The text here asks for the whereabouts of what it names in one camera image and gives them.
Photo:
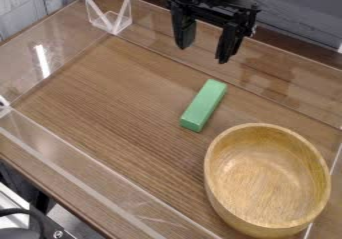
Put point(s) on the brown wooden bowl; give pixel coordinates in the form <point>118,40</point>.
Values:
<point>267,180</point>

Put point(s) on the clear acrylic corner bracket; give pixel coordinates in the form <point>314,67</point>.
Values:
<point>110,21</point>

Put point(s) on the clear acrylic tray walls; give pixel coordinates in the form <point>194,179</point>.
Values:
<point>90,128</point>

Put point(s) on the green rectangular block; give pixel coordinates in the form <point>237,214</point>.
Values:
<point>203,105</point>

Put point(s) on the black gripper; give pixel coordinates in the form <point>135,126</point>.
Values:
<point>235,14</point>

